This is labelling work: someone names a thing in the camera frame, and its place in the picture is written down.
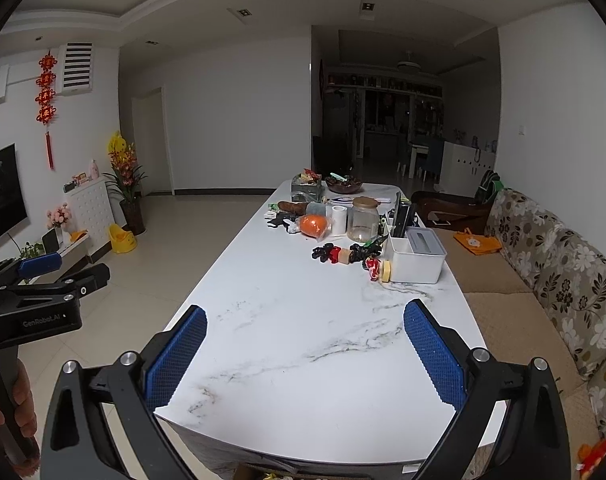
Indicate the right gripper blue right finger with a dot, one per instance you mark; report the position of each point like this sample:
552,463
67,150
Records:
532,441

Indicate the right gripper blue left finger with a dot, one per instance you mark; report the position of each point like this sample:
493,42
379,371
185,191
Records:
77,440

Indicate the cardboard trash box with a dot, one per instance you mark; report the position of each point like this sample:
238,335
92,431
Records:
253,472

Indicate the person's left hand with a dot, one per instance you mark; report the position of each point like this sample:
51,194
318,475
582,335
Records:
25,412

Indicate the red plush toy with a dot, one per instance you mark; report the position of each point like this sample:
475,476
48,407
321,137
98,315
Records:
589,457

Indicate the pink flower bouquet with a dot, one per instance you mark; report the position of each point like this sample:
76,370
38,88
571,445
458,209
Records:
60,217

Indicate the black television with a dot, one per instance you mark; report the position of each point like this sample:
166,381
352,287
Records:
12,205

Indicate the white radiator cover cabinet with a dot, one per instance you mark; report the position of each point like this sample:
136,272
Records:
91,211

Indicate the yellow potty chair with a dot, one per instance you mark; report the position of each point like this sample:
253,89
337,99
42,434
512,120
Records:
122,241

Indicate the floral sofa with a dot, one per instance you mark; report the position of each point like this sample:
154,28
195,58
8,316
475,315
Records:
543,294

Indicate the yellow flower plant pot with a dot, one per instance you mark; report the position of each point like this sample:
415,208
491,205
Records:
125,181

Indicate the orange cloth bag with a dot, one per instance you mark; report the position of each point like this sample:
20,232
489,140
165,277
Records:
478,245

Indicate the white storage box with lid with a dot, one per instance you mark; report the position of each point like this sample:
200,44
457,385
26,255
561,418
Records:
416,258

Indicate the red chinese knot decoration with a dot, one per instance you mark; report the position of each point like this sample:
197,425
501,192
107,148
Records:
45,98

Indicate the yellow sponge block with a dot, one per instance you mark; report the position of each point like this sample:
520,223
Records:
385,271

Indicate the red toy can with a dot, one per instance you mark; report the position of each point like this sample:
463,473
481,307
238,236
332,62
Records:
371,263

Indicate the dark wooden armchair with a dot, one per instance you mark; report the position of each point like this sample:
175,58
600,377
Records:
456,212

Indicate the white air vent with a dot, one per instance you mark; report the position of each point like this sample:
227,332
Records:
75,72

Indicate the black tablet in box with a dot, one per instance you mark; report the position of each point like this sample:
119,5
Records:
404,216

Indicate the black toy figure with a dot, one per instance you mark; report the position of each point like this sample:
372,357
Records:
327,252

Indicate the clear glass jar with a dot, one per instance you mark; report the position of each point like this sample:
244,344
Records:
363,219

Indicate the white sideboard cabinet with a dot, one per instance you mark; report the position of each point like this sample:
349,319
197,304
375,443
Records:
463,168

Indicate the brown sweet potato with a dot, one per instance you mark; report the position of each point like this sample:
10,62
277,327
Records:
298,209

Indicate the white tissue roll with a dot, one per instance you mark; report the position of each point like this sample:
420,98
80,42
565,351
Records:
338,219

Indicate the orange ball in bag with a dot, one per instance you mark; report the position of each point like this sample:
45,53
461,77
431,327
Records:
314,225

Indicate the grey tin snack box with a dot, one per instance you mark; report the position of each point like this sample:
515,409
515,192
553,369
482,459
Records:
306,187

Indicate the dark fruit bowl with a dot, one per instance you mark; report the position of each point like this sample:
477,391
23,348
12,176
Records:
343,185

